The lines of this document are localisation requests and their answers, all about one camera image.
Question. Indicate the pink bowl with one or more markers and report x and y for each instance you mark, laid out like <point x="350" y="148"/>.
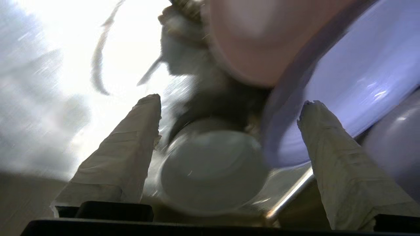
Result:
<point x="262" y="39"/>

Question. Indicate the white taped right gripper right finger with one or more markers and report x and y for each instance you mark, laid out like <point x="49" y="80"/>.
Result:
<point x="347" y="170"/>

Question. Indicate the purple plate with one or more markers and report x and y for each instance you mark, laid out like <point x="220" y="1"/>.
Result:
<point x="361" y="75"/>

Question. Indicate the stainless steel sink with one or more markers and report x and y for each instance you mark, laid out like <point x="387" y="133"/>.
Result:
<point x="49" y="98"/>

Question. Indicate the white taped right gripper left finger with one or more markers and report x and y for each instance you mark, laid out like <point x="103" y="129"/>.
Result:
<point x="121" y="157"/>

